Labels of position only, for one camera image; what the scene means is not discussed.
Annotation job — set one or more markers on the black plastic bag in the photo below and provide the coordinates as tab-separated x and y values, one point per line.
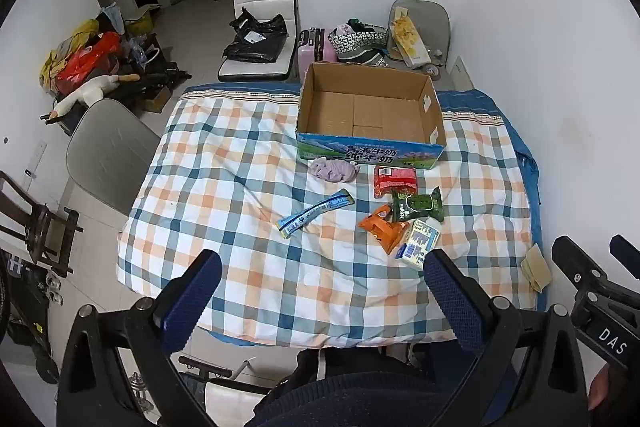
257	39

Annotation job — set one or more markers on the red snack packet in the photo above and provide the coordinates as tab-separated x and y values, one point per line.
395	181

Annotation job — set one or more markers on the yellow bin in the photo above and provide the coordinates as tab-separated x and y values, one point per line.
141	24

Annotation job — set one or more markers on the grey shell chair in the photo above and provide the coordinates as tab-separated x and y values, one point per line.
112	152

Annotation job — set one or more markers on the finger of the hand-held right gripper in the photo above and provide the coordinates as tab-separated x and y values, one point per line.
570	257
622	249

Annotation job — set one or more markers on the white board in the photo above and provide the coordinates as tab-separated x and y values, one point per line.
462	74

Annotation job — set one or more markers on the black white patterned tote bag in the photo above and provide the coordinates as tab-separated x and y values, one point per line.
357	44

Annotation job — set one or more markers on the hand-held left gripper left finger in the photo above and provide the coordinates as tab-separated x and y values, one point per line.
192	297

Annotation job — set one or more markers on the dark wooden chair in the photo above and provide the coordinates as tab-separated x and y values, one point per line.
42	222

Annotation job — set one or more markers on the long blue packet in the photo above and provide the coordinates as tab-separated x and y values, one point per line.
315	213

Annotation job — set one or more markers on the white goose plush toy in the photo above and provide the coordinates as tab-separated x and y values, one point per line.
92	92

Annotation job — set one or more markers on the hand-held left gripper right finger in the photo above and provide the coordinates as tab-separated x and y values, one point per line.
452	297

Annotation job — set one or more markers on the black bag pile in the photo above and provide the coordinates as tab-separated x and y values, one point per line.
155	74

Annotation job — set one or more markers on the person's right hand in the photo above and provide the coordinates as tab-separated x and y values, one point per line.
599	387

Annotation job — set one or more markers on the tape roll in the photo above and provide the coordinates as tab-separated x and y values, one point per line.
432	72

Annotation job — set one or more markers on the small milk carton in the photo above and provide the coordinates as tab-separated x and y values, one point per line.
417	244

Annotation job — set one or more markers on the small brown cardboard box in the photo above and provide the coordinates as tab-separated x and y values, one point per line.
156	99

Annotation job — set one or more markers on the yellow cloth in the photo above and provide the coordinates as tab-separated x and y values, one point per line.
60	57

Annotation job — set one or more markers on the checked blanket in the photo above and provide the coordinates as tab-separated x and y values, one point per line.
225	187

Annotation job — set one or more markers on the orange snack packet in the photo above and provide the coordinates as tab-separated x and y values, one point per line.
382	227

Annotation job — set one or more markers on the beige folded cloth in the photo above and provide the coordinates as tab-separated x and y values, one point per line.
536	269

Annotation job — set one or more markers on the person's dark clothing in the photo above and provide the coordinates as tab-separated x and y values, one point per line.
360	399

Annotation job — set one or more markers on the purple soft cloth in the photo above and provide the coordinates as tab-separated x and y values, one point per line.
332	169

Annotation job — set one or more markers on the green snack packet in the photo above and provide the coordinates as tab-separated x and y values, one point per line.
417	205

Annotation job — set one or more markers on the black floor equipment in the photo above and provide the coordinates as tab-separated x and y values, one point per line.
25	302

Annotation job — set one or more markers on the yellow snack box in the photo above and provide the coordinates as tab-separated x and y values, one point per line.
410	39

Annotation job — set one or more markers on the grey cushioned chair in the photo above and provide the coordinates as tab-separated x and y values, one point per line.
435	24

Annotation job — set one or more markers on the red plastic bag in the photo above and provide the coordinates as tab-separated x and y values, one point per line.
85	59

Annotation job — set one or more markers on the pink suitcase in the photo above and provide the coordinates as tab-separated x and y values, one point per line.
312	54

